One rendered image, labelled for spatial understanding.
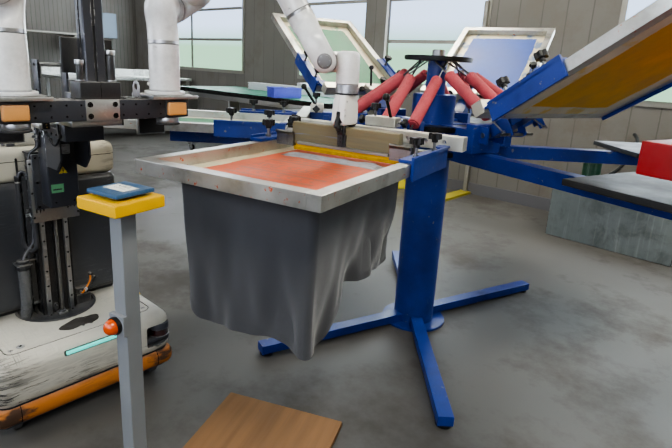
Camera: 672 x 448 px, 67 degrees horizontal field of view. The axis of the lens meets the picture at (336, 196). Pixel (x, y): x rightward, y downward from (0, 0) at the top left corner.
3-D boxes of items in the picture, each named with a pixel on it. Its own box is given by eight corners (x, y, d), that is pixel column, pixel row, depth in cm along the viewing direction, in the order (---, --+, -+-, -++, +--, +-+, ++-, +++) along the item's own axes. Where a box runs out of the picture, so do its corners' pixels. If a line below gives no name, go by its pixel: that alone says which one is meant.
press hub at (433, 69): (436, 345, 239) (469, 48, 206) (361, 321, 259) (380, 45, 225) (461, 313, 273) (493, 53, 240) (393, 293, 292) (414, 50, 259)
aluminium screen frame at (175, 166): (320, 213, 107) (321, 196, 106) (134, 172, 135) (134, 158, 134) (443, 163, 173) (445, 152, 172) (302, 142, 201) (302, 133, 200)
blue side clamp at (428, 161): (412, 181, 147) (414, 158, 145) (396, 179, 149) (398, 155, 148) (446, 167, 172) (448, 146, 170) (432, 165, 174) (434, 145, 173)
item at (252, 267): (308, 365, 128) (315, 200, 117) (181, 314, 149) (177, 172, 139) (315, 359, 130) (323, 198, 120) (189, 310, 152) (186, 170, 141)
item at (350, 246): (313, 359, 129) (321, 199, 119) (301, 354, 131) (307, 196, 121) (389, 295, 168) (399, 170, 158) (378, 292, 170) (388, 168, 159)
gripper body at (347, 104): (344, 89, 171) (343, 122, 174) (328, 89, 163) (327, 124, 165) (364, 90, 167) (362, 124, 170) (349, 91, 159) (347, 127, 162)
